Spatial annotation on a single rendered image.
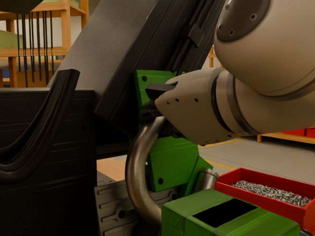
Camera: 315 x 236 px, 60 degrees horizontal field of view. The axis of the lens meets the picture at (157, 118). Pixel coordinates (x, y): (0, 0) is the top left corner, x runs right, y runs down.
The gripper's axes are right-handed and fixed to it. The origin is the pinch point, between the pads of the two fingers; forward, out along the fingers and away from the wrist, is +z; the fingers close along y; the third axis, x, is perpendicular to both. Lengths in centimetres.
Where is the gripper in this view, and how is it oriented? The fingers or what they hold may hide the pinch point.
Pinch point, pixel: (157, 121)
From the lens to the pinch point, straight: 44.2
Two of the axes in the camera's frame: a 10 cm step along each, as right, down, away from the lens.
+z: -5.9, 1.6, 7.9
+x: -4.5, 7.5, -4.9
